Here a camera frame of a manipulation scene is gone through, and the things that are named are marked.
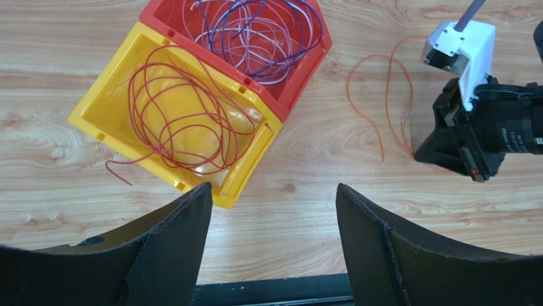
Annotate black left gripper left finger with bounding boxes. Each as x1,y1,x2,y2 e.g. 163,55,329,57
1,183,213,305

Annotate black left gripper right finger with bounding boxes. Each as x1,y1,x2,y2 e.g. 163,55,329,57
336,184,542,305

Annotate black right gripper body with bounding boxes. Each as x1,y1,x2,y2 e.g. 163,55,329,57
432,78,505,182

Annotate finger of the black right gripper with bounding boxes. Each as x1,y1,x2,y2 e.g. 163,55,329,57
414,127,475,175

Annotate red cable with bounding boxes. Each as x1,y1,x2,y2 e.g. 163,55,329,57
105,44,257,187

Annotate white cable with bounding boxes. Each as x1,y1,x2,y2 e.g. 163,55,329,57
182,0,315,85

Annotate blue cable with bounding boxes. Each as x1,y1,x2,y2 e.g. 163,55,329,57
198,0,324,79

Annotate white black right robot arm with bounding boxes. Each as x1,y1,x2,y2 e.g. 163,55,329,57
414,1,542,182

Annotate yellow plastic bin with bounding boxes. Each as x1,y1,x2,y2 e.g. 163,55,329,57
68,22,282,208

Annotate red plastic bin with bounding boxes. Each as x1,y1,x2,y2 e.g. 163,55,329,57
140,1,332,121

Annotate purple right arm hose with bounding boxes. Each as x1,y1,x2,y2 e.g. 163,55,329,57
454,0,488,33

